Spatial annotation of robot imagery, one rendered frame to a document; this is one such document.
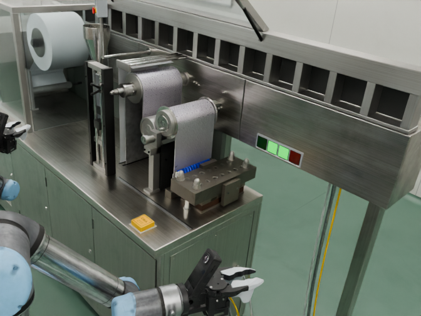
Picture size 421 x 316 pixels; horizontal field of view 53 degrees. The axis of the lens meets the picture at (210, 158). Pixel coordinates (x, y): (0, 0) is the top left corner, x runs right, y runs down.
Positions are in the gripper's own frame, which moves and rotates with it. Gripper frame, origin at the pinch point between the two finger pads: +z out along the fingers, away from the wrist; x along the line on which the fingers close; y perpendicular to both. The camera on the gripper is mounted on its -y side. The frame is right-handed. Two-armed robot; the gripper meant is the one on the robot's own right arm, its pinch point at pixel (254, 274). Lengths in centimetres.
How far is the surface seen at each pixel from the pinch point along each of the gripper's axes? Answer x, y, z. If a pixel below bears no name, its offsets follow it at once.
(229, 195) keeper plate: -79, 17, 30
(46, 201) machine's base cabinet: -159, 45, -47
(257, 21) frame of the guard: -82, -58, 40
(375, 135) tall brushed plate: -33, -21, 65
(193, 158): -96, 4, 19
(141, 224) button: -73, 22, -12
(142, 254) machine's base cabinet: -72, 35, -12
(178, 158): -92, 2, 10
